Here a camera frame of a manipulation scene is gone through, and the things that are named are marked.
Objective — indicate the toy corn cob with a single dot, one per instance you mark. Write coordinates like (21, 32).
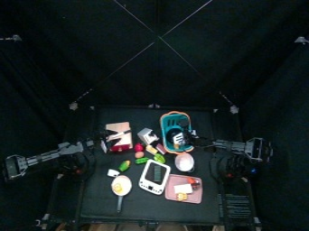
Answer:
(124, 165)

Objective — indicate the maroon toy block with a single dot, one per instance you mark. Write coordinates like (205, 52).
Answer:
(160, 148)

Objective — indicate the yellow toy cheese block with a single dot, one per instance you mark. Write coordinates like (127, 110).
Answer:
(151, 149)

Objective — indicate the white toy tablet scale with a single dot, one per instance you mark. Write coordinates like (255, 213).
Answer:
(154, 177)

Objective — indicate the black toy ladle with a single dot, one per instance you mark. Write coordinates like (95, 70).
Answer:
(182, 123)

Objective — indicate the green toy pepper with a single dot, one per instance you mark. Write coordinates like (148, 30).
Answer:
(159, 158)

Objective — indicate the pink toy box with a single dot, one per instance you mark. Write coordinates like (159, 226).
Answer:
(119, 141)

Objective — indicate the silver toy toaster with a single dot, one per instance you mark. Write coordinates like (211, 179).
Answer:
(147, 136)

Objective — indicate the red toy food piece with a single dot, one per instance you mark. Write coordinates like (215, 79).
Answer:
(194, 182)

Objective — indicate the white toy utensil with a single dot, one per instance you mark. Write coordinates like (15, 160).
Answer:
(178, 138)

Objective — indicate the yellow toy food piece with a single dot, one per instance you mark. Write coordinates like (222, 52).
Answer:
(181, 197)

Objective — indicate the metal frame corner bracket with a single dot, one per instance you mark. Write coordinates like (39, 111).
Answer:
(72, 106)
(152, 106)
(15, 38)
(301, 39)
(234, 109)

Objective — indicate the white bowl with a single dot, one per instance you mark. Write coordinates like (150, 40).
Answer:
(185, 161)

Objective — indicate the white card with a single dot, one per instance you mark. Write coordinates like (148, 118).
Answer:
(182, 188)

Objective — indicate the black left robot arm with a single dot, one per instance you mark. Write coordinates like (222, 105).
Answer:
(48, 155)

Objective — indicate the green toy cucumber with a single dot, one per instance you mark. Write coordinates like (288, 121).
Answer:
(142, 160)

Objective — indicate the red toy apple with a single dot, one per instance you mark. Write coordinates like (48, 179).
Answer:
(138, 147)

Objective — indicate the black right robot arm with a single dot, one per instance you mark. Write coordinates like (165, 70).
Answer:
(237, 147)

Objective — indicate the toy fried egg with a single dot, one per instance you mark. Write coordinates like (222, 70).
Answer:
(118, 187)

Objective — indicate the toy frying pan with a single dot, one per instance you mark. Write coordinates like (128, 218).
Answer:
(120, 189)

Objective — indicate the teal basket with orange rim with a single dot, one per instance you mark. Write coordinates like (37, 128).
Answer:
(169, 121)

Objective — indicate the pink tray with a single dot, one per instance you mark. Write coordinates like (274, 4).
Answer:
(177, 180)

